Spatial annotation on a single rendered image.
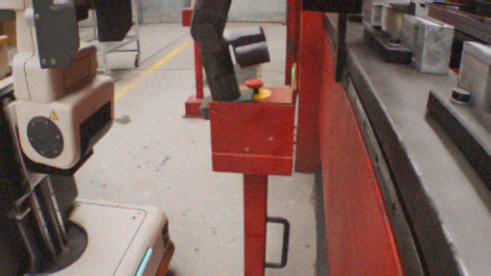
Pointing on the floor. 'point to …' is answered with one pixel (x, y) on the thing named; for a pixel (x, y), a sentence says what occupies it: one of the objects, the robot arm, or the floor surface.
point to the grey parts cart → (116, 44)
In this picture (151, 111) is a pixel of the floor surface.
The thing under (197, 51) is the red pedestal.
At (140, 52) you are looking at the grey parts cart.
